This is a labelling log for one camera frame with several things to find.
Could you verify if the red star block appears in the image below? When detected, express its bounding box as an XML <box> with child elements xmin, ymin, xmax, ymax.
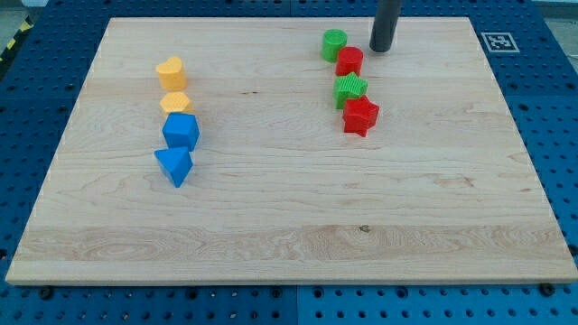
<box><xmin>342</xmin><ymin>96</ymin><xmax>380</xmax><ymax>137</ymax></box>

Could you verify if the light wooden board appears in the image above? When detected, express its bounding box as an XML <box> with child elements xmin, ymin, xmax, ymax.
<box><xmin>6</xmin><ymin>17</ymin><xmax>577</xmax><ymax>286</ymax></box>

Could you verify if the green star block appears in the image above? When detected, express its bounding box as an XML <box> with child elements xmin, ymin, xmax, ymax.
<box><xmin>333</xmin><ymin>72</ymin><xmax>368</xmax><ymax>109</ymax></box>

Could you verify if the blue triangle block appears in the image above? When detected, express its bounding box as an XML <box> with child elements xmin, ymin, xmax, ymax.
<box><xmin>154</xmin><ymin>147</ymin><xmax>193</xmax><ymax>188</ymax></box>

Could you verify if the blue cube block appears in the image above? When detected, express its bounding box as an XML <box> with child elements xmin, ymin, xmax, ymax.
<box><xmin>163</xmin><ymin>113</ymin><xmax>200</xmax><ymax>152</ymax></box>

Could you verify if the red cylinder block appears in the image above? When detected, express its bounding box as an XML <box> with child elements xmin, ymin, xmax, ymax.
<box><xmin>335</xmin><ymin>46</ymin><xmax>364</xmax><ymax>77</ymax></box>

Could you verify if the green cylinder block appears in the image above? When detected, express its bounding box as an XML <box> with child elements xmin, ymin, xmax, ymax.
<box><xmin>322</xmin><ymin>29</ymin><xmax>348</xmax><ymax>62</ymax></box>

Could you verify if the yellow hexagon block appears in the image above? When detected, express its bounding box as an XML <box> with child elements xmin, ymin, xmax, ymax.
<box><xmin>159</xmin><ymin>91</ymin><xmax>194</xmax><ymax>116</ymax></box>

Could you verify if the yellow heart block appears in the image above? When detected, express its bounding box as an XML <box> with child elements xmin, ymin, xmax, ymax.
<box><xmin>155</xmin><ymin>56</ymin><xmax>187</xmax><ymax>91</ymax></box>

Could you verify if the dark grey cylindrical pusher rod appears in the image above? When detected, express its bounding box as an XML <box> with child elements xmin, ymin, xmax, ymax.
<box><xmin>369</xmin><ymin>0</ymin><xmax>402</xmax><ymax>53</ymax></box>

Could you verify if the white fiducial marker tag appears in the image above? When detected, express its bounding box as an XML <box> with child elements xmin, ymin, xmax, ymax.
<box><xmin>481</xmin><ymin>32</ymin><xmax>519</xmax><ymax>53</ymax></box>

